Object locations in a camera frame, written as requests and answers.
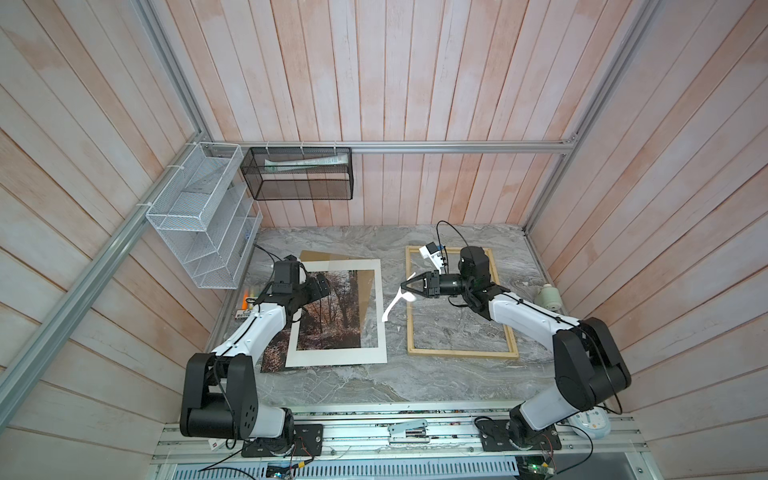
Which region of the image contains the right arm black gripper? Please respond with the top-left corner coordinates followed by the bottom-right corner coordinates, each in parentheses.
top-left (402, 273), bottom-right (472, 299)

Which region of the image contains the clear acrylic sheet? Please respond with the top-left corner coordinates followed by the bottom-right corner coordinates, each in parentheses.
top-left (382, 287), bottom-right (416, 322)

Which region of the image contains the light wooden picture frame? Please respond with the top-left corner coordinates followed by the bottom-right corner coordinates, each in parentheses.
top-left (405, 245), bottom-right (520, 360)

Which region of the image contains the autumn forest photo print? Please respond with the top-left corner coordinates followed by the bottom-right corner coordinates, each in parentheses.
top-left (260, 269), bottom-right (362, 374)

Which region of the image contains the white picture mat board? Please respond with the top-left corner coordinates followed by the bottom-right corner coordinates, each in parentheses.
top-left (285, 259), bottom-right (387, 368)

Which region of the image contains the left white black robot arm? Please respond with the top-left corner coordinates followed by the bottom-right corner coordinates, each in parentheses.
top-left (179, 256), bottom-right (330, 451)

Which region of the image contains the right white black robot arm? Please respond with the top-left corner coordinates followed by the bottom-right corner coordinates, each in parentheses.
top-left (396, 246), bottom-right (631, 450)

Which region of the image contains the brown cardboard backing board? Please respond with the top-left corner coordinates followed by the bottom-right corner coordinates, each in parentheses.
top-left (298, 250), bottom-right (377, 348)

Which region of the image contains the pack of coloured highlighters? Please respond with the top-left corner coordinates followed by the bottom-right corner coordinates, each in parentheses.
top-left (235, 289), bottom-right (255, 320)

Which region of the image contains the paper inside black basket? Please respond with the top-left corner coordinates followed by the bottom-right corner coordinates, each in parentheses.
top-left (262, 154), bottom-right (350, 174)

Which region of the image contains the white round clock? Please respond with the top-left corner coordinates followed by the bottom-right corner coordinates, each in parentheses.
top-left (565, 407), bottom-right (611, 440)

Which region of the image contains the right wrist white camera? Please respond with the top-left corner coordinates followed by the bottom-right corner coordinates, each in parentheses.
top-left (419, 242), bottom-right (447, 274)

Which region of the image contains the white wire mesh shelf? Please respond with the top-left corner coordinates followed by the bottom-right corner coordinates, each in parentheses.
top-left (146, 142), bottom-right (263, 290)

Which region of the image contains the black wire mesh basket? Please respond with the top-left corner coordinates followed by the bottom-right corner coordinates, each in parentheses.
top-left (240, 146), bottom-right (355, 201)

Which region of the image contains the grey stapler on rail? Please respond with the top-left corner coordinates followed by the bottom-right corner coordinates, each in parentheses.
top-left (388, 419), bottom-right (431, 444)

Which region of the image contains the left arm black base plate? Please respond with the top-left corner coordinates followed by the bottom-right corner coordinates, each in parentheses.
top-left (241, 424), bottom-right (324, 458)

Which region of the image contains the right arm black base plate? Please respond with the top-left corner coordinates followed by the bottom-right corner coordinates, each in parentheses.
top-left (473, 416), bottom-right (562, 452)

